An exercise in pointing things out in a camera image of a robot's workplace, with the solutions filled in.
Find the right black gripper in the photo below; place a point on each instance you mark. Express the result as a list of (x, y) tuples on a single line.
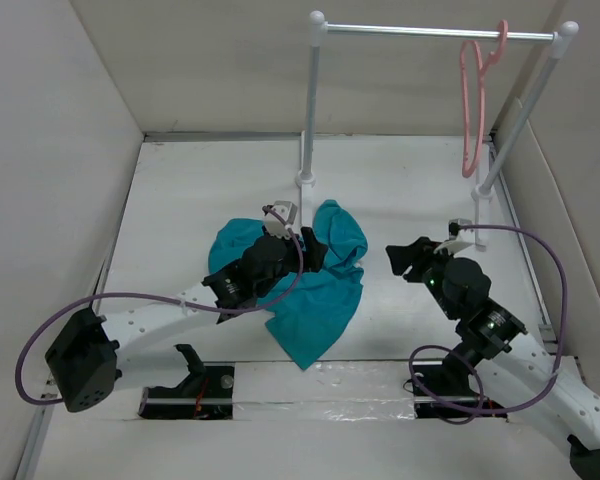
[(423, 248)]

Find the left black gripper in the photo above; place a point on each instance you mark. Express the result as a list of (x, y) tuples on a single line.
[(314, 252)]

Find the teal t shirt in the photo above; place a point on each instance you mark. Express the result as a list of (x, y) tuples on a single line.
[(308, 321)]

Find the pink plastic hanger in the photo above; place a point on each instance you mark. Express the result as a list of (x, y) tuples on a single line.
[(474, 104)]

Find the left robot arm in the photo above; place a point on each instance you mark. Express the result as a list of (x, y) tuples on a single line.
[(94, 355)]

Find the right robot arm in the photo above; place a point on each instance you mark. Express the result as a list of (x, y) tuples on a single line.
[(497, 356)]

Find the white metal clothes rack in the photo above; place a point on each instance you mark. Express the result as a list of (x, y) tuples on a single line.
[(428, 101)]

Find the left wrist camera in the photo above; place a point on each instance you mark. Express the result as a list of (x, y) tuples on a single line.
[(279, 218)]

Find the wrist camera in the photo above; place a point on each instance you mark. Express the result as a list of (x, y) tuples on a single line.
[(279, 218), (461, 236)]

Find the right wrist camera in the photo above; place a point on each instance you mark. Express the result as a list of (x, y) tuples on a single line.
[(461, 236)]

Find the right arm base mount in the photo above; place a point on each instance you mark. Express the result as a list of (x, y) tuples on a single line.
[(450, 384)]

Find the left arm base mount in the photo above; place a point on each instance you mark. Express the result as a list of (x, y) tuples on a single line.
[(205, 393)]

